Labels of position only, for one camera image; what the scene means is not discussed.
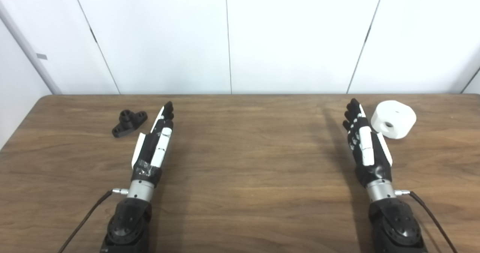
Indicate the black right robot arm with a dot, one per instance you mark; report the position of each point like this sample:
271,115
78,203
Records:
397,226

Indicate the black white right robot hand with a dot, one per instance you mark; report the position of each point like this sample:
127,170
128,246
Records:
375,166

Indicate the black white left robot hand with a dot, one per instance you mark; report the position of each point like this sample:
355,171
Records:
148,151

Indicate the round white plastic piece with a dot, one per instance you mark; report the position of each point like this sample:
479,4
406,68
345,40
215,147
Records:
397,114

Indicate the black plastic holder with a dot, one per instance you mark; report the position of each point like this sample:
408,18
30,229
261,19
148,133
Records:
129,125

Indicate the small grey tape piece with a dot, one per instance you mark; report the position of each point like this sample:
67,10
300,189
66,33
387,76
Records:
42,56

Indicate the grey wall corner trim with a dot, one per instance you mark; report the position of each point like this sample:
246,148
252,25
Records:
28,47

